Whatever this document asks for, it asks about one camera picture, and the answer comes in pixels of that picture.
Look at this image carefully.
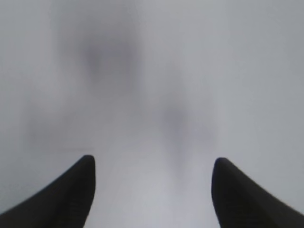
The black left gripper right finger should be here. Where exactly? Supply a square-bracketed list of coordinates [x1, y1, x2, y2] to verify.
[211, 158, 304, 228]

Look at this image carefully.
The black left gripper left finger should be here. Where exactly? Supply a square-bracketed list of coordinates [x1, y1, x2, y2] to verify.
[0, 155, 96, 228]

